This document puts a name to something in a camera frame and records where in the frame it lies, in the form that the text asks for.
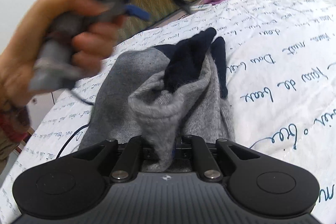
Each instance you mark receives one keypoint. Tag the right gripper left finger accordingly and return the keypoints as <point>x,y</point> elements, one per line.
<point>77,182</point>

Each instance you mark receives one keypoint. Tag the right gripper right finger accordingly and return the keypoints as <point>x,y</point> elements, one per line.
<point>258,183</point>

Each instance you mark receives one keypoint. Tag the grey and navy sweater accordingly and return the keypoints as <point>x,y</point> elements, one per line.
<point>163,93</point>

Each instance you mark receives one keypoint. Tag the person's left hand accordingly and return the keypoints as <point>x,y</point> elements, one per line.
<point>19,57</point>

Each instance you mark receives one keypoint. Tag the white remote control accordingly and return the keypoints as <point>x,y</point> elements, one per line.
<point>197,8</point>

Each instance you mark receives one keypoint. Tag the white bedsheet with script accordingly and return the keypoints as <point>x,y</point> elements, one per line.
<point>280,78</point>

